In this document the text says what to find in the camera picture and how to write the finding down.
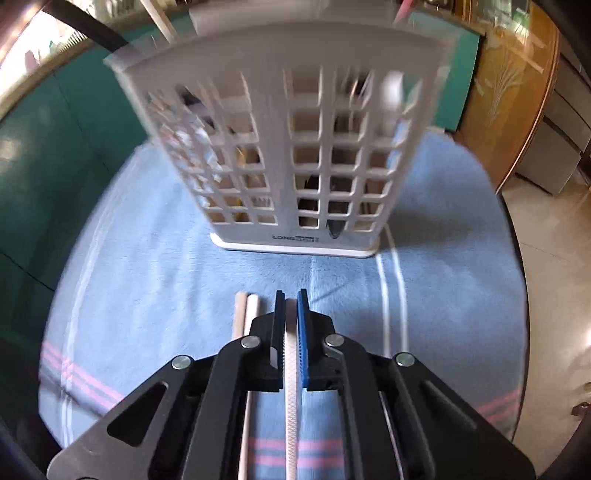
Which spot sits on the blue striped cloth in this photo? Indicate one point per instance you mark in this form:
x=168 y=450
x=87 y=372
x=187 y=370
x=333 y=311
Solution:
x=161 y=277

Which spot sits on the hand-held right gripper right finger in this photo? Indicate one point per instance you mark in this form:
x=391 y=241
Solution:
x=302 y=323

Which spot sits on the wooden framed glass door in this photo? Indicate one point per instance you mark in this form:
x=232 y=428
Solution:
x=508 y=92

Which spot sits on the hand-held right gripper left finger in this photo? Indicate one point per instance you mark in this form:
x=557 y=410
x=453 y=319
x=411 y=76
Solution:
x=278 y=323

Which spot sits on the black chopstick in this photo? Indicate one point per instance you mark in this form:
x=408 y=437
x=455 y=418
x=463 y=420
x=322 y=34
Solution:
x=99 y=32

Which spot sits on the silver refrigerator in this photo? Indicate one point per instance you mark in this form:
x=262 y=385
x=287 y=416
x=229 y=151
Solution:
x=558 y=147

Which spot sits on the white plastic utensil holder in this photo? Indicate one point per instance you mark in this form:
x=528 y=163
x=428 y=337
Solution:
x=272 y=138

